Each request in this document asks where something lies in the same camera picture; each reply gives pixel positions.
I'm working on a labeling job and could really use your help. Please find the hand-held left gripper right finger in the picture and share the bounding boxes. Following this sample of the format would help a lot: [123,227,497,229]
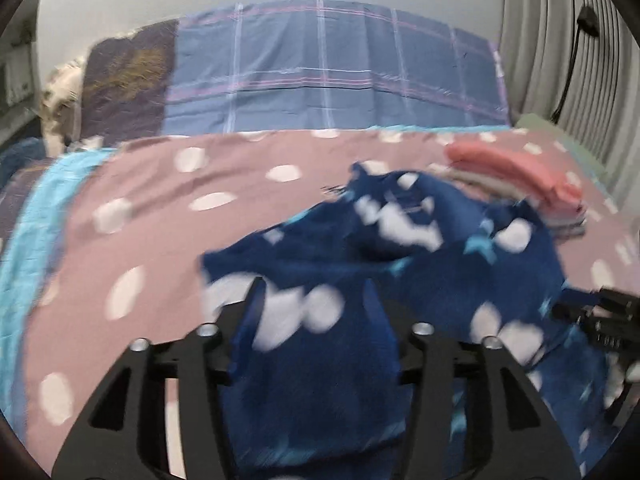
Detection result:
[362,277,583,480]

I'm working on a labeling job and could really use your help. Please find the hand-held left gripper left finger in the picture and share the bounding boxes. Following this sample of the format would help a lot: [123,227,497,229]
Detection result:
[52,276,267,480]

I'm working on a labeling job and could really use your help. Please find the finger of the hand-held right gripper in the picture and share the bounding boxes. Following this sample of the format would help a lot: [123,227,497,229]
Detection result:
[602,360,640,427]
[550,286,640,357]

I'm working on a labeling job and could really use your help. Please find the navy fleece garment white spots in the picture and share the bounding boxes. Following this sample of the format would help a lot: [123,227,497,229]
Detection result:
[200,160,628,480]

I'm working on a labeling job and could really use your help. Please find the mauve folded garment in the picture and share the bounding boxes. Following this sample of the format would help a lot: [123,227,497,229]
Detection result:
[450,166,587,222]

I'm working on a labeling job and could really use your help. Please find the pink polka dot bed sheet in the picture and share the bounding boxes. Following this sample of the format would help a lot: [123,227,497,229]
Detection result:
[0,125,640,480]

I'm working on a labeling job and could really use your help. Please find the grey-green folded garment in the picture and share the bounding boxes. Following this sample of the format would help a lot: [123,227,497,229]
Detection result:
[457,175,588,231]

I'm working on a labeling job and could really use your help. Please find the coral pink folded garment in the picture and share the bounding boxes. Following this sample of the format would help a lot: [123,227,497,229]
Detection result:
[444,140,584,211]

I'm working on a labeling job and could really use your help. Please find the dark purple patterned pillow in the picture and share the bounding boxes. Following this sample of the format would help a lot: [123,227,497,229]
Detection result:
[79,19,180,142]

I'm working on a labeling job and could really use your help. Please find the dark blue cloth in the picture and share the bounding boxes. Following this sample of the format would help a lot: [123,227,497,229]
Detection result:
[0,137,53,196]

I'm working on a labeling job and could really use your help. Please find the pale pleated curtain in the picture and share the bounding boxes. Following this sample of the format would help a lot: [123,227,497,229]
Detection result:
[500,0,640,206]

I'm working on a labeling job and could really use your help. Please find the white patterned cloth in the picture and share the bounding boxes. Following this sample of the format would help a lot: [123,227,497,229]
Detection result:
[40,56,89,157]

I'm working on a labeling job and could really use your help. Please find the white furniture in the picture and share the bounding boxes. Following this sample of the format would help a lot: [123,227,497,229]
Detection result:
[0,10,42,116]

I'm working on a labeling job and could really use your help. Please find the black plug with cable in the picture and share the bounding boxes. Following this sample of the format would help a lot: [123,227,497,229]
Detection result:
[551,5,602,122]

